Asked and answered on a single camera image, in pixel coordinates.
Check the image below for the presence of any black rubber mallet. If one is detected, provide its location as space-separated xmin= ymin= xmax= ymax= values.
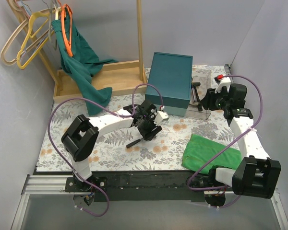
xmin=126 ymin=138 xmax=144 ymax=149

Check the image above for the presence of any small claw hammer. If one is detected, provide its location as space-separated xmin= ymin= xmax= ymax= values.
xmin=191 ymin=82 xmax=201 ymax=105

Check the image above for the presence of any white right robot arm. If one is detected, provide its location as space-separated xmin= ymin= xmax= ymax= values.
xmin=201 ymin=83 xmax=281 ymax=199

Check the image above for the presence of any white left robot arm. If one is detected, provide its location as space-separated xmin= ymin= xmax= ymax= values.
xmin=61 ymin=100 xmax=169 ymax=192

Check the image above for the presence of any clear plastic container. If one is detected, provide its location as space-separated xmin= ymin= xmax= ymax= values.
xmin=186 ymin=67 xmax=211 ymax=120

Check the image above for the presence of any wooden rack base tray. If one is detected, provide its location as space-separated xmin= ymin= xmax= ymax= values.
xmin=53 ymin=60 xmax=147 ymax=103

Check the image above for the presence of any teal box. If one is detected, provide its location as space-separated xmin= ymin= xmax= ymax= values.
xmin=145 ymin=52 xmax=193 ymax=116

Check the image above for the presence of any green cloth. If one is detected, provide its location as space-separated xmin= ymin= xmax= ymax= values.
xmin=181 ymin=134 xmax=242 ymax=175

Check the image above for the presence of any dark green garment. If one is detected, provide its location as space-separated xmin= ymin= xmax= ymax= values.
xmin=51 ymin=20 xmax=117 ymax=107

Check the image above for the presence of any orange hanger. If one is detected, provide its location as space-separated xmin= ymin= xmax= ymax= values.
xmin=60 ymin=3 xmax=74 ymax=58

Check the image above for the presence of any wooden rack pole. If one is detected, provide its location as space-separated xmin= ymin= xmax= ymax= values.
xmin=136 ymin=0 xmax=144 ymax=81

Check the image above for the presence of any yellow hanger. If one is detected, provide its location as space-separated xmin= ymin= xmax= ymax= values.
xmin=16 ymin=8 xmax=63 ymax=70

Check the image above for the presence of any beige wooden hanger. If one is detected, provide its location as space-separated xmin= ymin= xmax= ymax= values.
xmin=0 ymin=0 xmax=58 ymax=67

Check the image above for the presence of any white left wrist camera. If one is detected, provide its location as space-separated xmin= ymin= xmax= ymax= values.
xmin=154 ymin=110 xmax=169 ymax=126

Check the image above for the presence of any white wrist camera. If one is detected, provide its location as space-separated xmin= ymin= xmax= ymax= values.
xmin=214 ymin=74 xmax=231 ymax=93
xmin=154 ymin=110 xmax=169 ymax=126

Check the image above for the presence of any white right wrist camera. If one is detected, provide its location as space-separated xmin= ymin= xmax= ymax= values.
xmin=214 ymin=74 xmax=231 ymax=93

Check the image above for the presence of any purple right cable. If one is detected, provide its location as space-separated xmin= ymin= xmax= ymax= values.
xmin=187 ymin=75 xmax=264 ymax=208

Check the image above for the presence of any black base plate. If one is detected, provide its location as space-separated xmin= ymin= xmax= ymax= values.
xmin=64 ymin=170 xmax=237 ymax=203

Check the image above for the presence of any aluminium frame rail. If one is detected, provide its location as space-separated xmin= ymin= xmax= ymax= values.
xmin=11 ymin=175 xmax=68 ymax=230

